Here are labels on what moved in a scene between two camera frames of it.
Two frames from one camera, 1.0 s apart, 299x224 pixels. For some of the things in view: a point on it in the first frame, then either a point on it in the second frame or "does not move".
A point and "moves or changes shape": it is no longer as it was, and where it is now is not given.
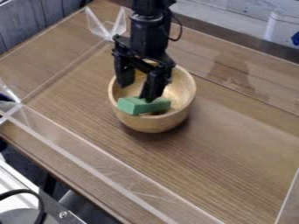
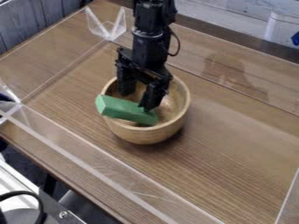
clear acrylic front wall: [40, 149] does not move
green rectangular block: [133, 105] moves or changes shape
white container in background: [282, 27] does not move
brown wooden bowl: [180, 92] moves or changes shape
